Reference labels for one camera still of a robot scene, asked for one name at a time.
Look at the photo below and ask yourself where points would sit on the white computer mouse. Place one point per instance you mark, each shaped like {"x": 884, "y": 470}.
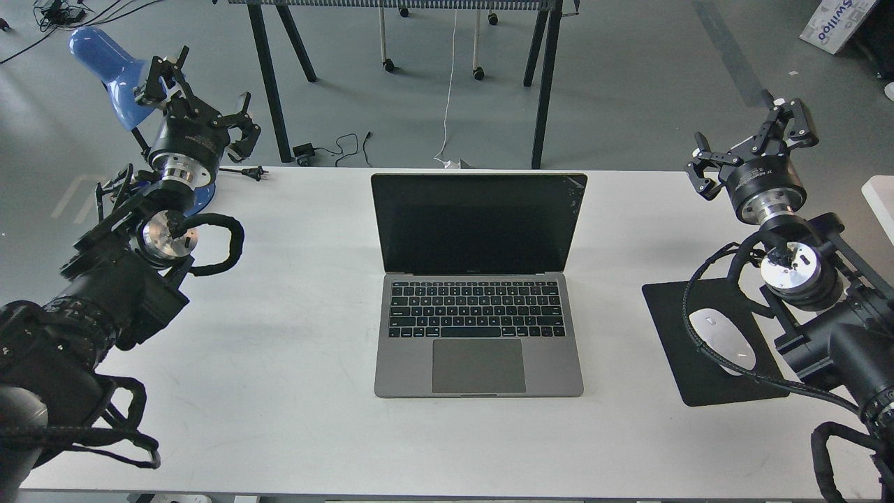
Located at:
{"x": 721, "y": 335}

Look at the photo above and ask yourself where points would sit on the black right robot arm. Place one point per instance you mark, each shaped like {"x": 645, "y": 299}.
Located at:
{"x": 834, "y": 309}

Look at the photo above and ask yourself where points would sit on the white cardboard box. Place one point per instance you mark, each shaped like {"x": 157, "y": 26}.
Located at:
{"x": 833, "y": 23}

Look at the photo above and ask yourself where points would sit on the black mouse pad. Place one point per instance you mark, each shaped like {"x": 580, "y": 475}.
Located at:
{"x": 701, "y": 381}

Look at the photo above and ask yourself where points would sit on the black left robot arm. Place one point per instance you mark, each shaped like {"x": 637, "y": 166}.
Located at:
{"x": 124, "y": 287}

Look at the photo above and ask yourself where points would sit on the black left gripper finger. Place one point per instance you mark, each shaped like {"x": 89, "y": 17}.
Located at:
{"x": 165, "y": 85}
{"x": 242, "y": 148}

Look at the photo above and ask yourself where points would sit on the black metal table frame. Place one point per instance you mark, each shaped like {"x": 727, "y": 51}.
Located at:
{"x": 319, "y": 66}

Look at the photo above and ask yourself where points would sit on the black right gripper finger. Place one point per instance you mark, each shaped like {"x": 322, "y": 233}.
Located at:
{"x": 788, "y": 126}
{"x": 703, "y": 158}

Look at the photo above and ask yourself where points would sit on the white rolling rack legs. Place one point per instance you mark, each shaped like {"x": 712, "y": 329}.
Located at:
{"x": 434, "y": 40}

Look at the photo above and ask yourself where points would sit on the grey laptop notebook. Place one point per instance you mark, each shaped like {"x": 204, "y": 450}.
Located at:
{"x": 475, "y": 300}

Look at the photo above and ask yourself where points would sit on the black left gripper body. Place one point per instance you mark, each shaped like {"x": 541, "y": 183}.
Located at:
{"x": 188, "y": 140}

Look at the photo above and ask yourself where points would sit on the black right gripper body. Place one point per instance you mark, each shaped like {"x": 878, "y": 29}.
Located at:
{"x": 763, "y": 188}

